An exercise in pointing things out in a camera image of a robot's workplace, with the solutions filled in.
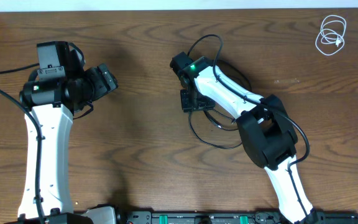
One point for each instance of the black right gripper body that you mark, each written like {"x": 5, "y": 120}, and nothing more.
{"x": 196, "y": 104}

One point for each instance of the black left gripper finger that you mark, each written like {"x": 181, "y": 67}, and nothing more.
{"x": 111, "y": 81}
{"x": 103, "y": 70}

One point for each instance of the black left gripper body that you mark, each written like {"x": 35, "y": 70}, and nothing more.
{"x": 106, "y": 78}

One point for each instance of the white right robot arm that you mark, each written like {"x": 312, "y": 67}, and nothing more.
{"x": 267, "y": 134}

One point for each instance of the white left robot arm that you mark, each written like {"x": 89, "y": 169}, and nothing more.
{"x": 54, "y": 92}

